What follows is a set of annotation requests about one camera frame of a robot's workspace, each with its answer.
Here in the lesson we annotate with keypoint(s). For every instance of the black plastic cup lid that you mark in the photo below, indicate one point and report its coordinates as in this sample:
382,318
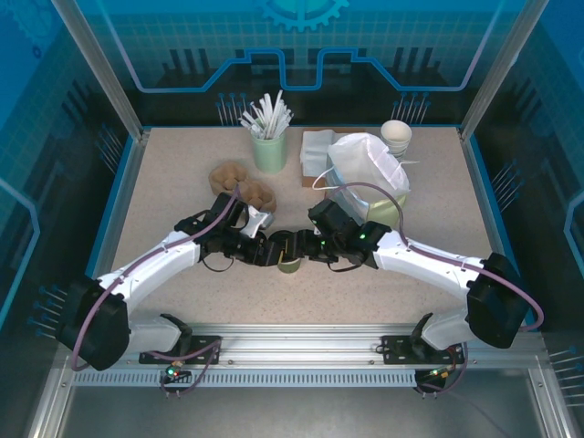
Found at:
282,248

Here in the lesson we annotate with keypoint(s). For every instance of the brown cardboard cup carrier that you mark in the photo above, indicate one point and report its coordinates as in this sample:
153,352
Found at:
228,175

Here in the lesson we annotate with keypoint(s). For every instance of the green white paper bag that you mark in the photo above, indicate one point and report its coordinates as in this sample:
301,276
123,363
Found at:
365,155

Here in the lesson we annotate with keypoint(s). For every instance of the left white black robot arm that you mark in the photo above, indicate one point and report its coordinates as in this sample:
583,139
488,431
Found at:
150,269

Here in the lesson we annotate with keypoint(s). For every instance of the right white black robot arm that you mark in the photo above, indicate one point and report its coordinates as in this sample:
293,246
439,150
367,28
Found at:
429,260

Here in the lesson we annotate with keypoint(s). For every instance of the brown cup carrier stack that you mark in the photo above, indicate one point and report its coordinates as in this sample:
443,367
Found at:
273,206

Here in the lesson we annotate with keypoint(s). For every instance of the white napkin stack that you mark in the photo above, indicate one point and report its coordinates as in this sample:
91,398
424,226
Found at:
315,150

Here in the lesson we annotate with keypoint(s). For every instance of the green straw holder cup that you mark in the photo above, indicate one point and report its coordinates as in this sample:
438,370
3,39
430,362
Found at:
270,157

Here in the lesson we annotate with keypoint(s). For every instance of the paper cup stack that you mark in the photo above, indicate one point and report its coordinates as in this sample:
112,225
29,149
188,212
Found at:
396,132

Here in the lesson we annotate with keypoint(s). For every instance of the small LED circuit board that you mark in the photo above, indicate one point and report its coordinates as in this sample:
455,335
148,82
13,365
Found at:
175,372
438,373

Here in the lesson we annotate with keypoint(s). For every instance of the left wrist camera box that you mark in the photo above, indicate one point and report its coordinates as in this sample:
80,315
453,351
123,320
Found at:
257,223

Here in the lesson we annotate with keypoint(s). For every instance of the aluminium mounting rail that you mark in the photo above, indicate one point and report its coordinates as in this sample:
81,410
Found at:
301,340

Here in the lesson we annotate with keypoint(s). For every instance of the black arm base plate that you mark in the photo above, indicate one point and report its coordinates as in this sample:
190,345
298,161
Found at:
397,351
201,340

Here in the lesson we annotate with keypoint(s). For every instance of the aluminium frame post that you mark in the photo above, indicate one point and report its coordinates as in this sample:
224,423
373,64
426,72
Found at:
100,64
502,64

